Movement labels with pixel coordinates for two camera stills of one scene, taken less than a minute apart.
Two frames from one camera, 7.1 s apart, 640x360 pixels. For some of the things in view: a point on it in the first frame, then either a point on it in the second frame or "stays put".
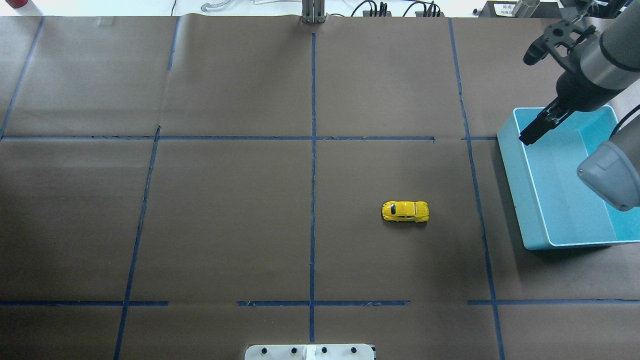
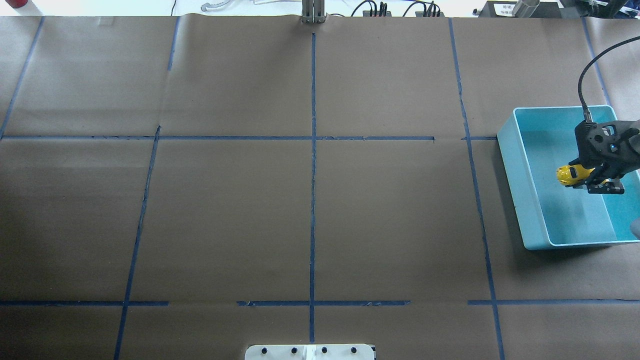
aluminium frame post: [313, 12] stays put
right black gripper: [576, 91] → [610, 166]
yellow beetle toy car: [415, 211] → [567, 174]
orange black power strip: [377, 13] stays put
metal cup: [525, 8] stays put
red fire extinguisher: [16, 4] stays put
